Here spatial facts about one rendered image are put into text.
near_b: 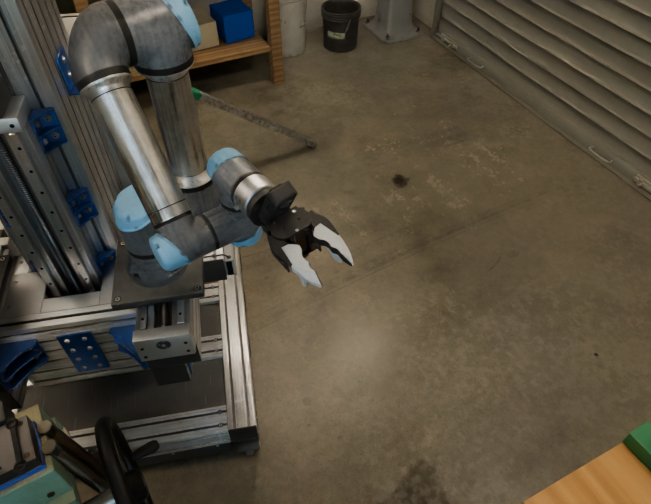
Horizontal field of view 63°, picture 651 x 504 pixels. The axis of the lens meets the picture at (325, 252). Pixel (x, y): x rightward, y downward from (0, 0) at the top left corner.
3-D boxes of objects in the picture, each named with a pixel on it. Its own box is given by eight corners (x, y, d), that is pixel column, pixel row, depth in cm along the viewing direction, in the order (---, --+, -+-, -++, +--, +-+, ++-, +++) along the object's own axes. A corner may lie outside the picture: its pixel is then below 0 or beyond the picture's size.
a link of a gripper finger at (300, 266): (325, 302, 83) (303, 260, 89) (321, 280, 79) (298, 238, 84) (307, 310, 83) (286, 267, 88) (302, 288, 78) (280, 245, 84)
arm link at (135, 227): (116, 234, 131) (99, 192, 121) (167, 212, 136) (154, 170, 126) (135, 264, 124) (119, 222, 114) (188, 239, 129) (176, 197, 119)
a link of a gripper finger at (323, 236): (365, 270, 86) (322, 244, 91) (363, 247, 82) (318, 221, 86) (353, 283, 85) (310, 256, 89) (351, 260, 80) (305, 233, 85)
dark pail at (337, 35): (366, 49, 389) (369, 10, 368) (331, 57, 380) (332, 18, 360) (348, 33, 407) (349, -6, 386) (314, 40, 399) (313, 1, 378)
